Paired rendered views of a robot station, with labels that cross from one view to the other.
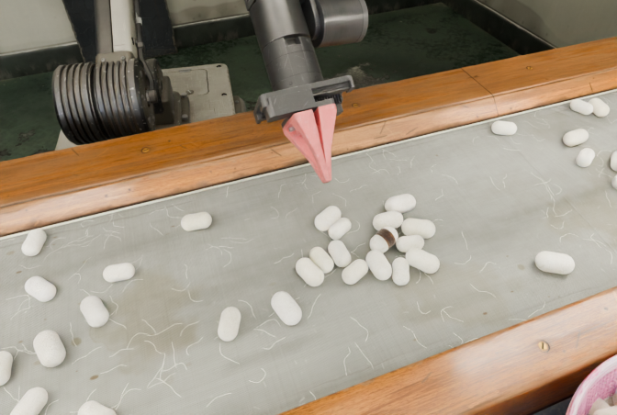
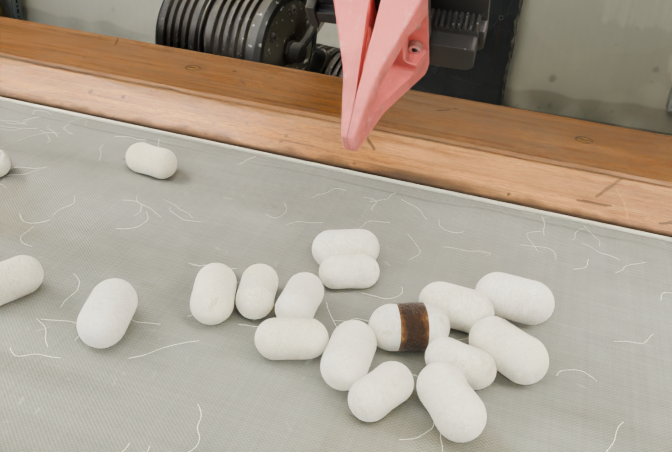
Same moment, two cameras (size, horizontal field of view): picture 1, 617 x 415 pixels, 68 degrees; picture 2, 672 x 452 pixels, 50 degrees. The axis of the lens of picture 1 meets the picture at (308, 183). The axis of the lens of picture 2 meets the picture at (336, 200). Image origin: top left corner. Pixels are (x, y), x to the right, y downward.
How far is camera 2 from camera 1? 30 cm
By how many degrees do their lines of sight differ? 32
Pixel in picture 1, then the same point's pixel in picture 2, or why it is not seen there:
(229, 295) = (72, 261)
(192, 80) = not seen: hidden behind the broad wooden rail
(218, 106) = not seen: hidden behind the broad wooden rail
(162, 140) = (227, 68)
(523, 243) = not seen: outside the picture
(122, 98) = (242, 24)
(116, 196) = (101, 97)
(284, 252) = (223, 259)
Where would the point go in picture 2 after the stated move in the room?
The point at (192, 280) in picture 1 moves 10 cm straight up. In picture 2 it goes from (55, 220) to (33, 47)
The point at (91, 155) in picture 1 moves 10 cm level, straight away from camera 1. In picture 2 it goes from (127, 50) to (165, 19)
